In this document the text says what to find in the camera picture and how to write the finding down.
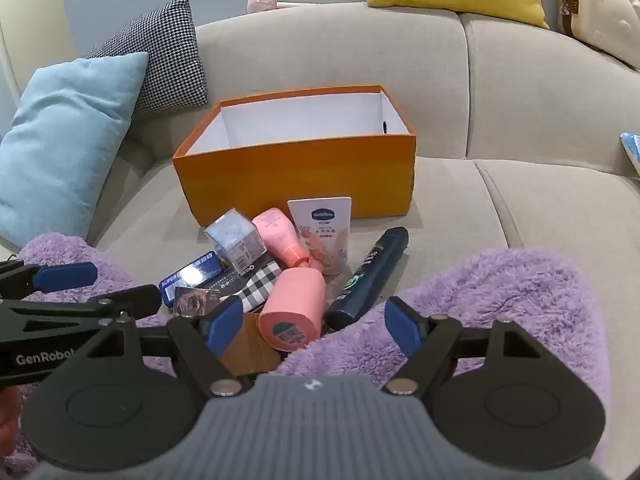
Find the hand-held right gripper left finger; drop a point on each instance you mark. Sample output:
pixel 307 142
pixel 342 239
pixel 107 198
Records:
pixel 226 322

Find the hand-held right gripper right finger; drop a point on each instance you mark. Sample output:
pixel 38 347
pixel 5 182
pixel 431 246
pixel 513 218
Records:
pixel 402 325

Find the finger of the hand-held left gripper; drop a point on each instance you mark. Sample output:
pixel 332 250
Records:
pixel 65 276
pixel 135 299

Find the blue small box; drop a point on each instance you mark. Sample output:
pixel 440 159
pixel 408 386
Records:
pixel 192 271

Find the pink bottle with coral cap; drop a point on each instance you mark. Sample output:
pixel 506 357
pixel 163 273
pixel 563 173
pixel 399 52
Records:
pixel 275 235

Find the orange cardboard box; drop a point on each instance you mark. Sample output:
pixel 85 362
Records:
pixel 300 175

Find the brown cardboard piece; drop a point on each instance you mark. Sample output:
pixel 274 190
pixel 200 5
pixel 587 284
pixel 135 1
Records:
pixel 250 350

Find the small box with dark picture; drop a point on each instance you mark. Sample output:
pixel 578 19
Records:
pixel 192 302

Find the black small box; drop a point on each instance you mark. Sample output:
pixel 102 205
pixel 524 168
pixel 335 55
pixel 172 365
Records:
pixel 231 281

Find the black white checkered box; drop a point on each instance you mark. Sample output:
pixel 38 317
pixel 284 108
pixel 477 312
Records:
pixel 260 282

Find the dark blue green bottle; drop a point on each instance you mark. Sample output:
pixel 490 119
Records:
pixel 370 275

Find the pink cylindrical container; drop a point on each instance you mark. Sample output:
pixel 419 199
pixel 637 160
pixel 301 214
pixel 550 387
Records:
pixel 295 305

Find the clear plastic cube box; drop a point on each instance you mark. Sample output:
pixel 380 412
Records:
pixel 232 240

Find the purple fluffy cloth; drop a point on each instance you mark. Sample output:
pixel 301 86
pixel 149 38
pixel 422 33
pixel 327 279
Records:
pixel 525 290

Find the white hand cream tube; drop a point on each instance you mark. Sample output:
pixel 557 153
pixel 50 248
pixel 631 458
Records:
pixel 322 225

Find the light blue pillow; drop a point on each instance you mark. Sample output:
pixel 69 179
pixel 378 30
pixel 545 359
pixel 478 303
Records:
pixel 60 135

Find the beige fabric sofa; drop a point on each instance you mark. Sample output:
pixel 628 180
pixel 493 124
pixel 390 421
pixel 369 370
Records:
pixel 500 110

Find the black white houndstooth pillow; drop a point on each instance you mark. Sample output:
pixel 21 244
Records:
pixel 170 50

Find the blue and white packet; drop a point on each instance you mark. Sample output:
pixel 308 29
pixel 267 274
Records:
pixel 631 152

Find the pink round plush object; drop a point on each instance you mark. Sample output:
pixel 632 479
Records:
pixel 262 2

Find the cream hard case brown trim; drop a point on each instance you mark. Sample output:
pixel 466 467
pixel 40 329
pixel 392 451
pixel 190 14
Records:
pixel 600 10

